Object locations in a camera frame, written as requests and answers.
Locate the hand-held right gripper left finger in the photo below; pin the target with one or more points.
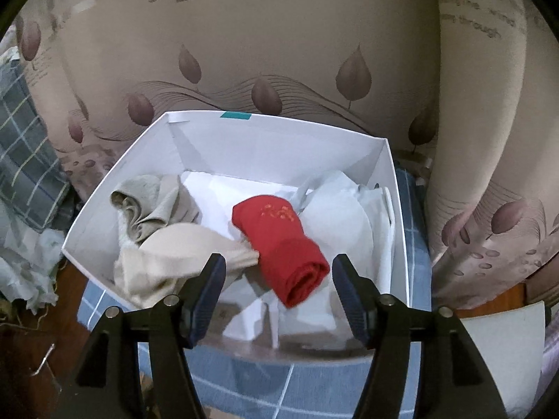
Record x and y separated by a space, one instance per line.
209 297

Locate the cream underwear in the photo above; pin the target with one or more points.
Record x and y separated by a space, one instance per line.
174 248

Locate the grey-beige underwear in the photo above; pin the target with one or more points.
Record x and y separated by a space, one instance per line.
153 200

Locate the red underwear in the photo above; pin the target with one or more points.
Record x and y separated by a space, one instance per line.
284 248

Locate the white crumpled cloth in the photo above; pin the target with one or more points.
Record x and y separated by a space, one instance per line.
26 270

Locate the white cardboard box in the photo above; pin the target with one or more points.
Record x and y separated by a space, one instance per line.
262 148

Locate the white tissue paper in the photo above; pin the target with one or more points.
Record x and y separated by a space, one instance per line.
349 227

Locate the white paper sheet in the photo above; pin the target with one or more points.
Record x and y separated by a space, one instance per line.
502 340

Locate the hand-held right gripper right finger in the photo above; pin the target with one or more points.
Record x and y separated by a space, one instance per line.
349 297

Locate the beige leaf-print curtain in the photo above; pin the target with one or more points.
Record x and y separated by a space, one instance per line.
262 30

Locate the blue checked tablecloth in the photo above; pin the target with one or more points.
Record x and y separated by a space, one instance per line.
284 384

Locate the grey plaid cloth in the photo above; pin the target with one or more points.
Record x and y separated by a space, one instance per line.
22 148

